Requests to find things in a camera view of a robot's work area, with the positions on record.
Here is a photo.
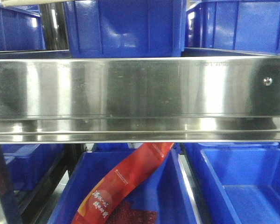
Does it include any brown cardboard carton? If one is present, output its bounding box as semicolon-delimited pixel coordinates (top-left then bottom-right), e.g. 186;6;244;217
0;0;73;7

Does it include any stainless steel shelf beam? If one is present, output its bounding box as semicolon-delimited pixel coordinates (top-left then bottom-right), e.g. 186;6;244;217
0;56;280;143

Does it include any shelf beam screw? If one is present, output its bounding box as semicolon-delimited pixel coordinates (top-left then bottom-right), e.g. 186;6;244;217
263;77;273;86

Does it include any blue bin holding snack bag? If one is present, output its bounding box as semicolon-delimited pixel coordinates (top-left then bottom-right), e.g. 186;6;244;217
48;149;196;224

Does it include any blue bin upper centre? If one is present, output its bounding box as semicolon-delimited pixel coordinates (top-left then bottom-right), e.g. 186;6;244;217
63;0;187;58

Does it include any red snack bag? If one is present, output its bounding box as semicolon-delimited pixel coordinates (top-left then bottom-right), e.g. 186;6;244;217
71;142;174;224

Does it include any empty blue bin lower right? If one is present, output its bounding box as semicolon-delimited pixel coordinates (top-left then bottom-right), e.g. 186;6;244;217
184;143;280;224

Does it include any blue bin lower left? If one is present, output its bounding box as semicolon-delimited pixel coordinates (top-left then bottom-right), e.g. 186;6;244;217
1;144;64;191

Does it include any blue bin upper right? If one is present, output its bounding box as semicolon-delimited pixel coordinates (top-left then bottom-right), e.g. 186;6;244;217
185;0;280;54

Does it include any blue bin upper left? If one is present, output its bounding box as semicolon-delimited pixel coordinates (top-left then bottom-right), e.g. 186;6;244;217
0;5;46;51

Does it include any steel shelf upright post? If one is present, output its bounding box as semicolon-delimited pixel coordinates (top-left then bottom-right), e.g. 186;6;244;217
0;146;22;224

